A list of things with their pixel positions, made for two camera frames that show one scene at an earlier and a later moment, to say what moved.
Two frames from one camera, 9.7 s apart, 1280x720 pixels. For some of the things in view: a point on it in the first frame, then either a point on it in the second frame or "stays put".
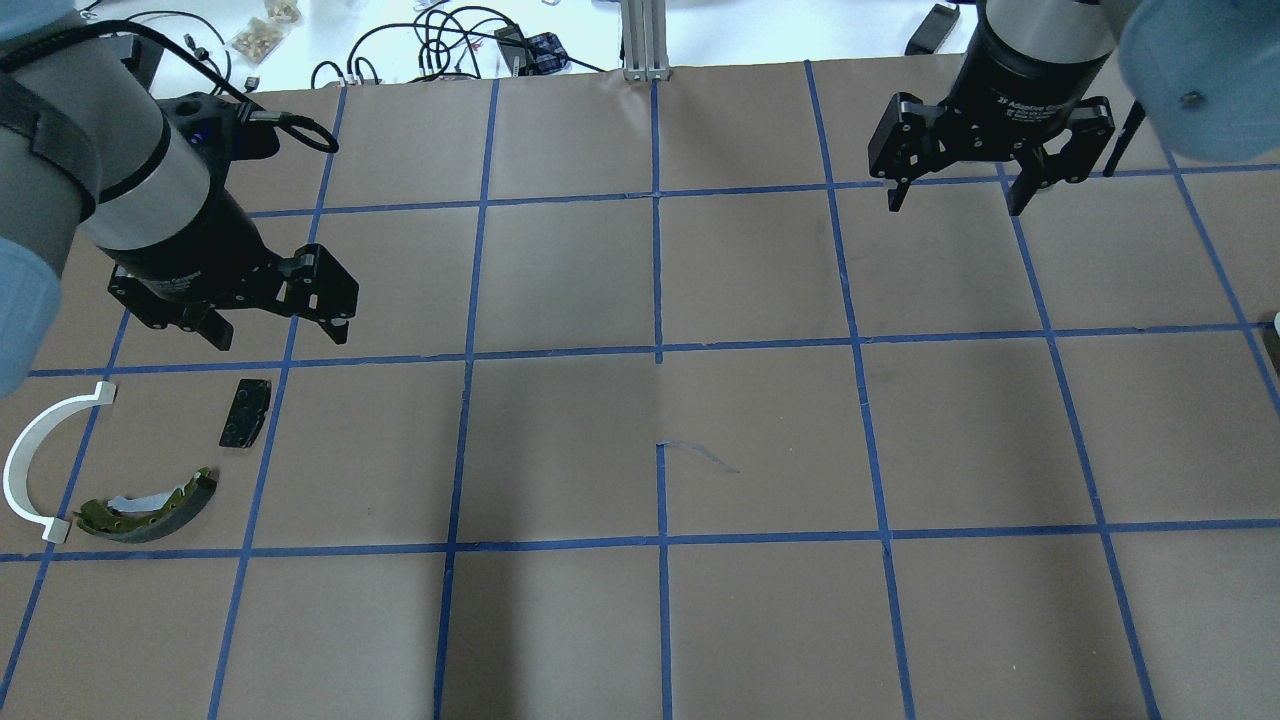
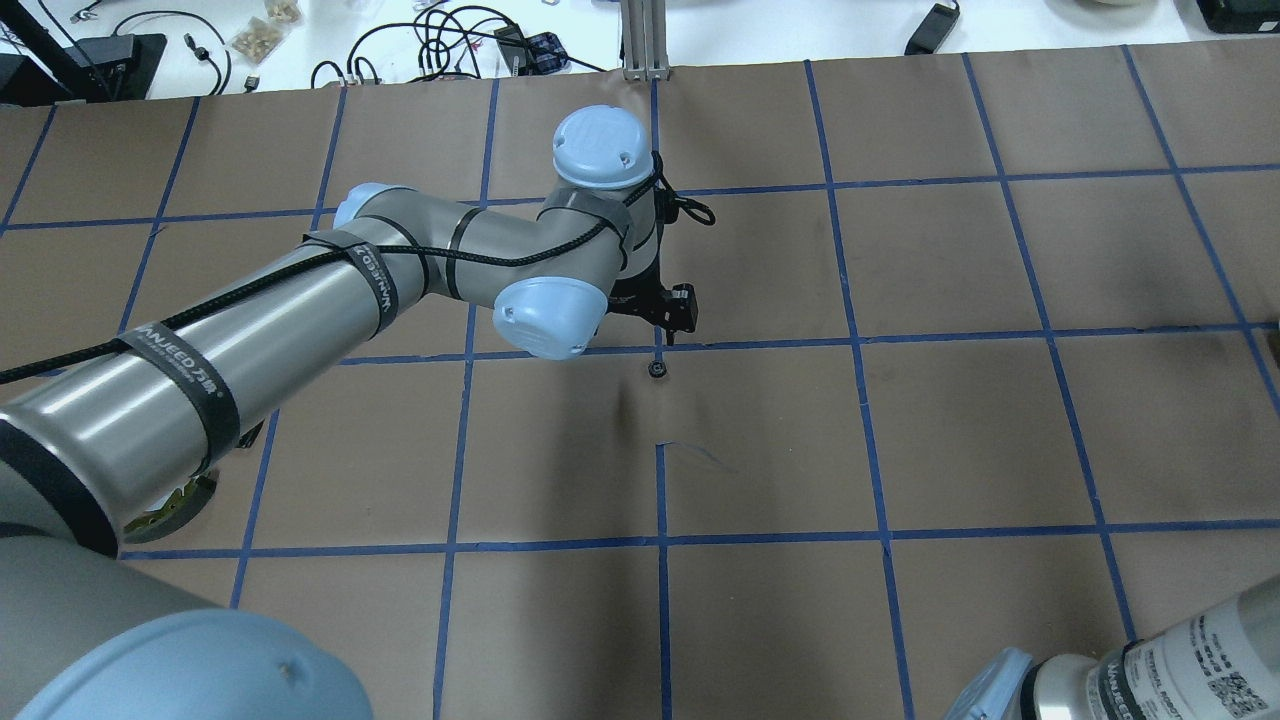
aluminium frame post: x=645 y=40 stays put
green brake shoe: x=148 y=517 stays put
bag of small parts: x=259 y=36 stays put
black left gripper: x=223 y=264 -> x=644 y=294
